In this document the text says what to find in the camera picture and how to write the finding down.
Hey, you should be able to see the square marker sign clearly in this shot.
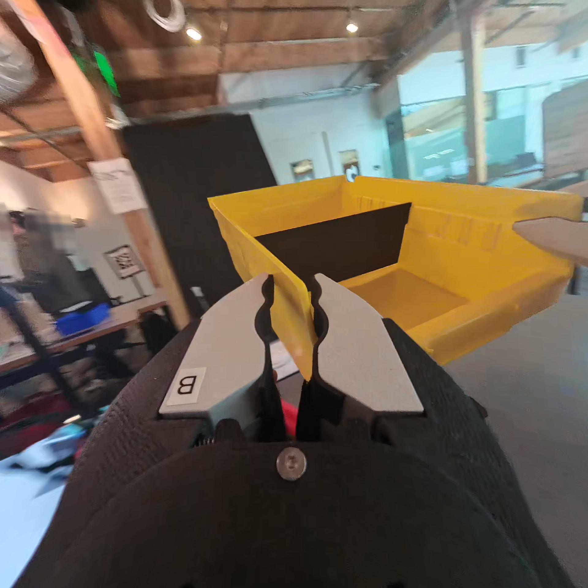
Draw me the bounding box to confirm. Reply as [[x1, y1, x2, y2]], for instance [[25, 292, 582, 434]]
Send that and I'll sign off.
[[104, 245, 142, 279]]

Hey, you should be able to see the blue plastic bin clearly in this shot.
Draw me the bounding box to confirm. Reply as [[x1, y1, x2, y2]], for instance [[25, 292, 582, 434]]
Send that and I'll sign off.
[[55, 302, 112, 337]]

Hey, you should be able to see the silver ventilation duct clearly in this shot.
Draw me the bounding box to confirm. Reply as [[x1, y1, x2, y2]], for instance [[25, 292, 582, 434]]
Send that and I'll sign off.
[[0, 18, 38, 104]]

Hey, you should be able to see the green exit sign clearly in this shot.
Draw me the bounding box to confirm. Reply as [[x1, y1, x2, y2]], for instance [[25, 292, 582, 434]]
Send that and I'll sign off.
[[69, 43, 121, 98]]

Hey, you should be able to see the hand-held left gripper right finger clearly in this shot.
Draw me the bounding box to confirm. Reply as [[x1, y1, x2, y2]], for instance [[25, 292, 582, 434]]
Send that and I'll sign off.
[[312, 273, 424, 418]]

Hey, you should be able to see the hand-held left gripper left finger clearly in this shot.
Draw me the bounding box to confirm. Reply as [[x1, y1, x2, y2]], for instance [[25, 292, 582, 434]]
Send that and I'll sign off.
[[158, 273, 275, 420]]

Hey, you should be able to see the white cable coil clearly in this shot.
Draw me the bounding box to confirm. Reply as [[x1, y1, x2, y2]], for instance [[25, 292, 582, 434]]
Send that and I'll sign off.
[[143, 0, 187, 34]]

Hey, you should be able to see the white paper notice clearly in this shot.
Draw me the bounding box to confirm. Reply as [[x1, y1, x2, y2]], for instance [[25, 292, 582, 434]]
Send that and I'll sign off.
[[87, 157, 149, 215]]

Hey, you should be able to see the long wooden desk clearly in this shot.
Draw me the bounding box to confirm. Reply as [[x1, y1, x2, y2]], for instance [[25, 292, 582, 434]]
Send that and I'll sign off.
[[0, 299, 168, 375]]

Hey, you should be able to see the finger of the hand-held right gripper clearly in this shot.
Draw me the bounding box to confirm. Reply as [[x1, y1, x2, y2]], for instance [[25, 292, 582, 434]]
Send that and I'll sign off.
[[511, 216, 588, 268]]

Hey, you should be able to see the black bin divider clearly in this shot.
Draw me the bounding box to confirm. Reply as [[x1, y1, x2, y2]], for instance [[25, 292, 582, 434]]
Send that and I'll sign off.
[[254, 202, 413, 285]]

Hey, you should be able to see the yellow plastic bin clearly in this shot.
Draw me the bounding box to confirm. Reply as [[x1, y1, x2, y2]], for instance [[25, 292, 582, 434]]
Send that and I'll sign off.
[[208, 175, 585, 382]]

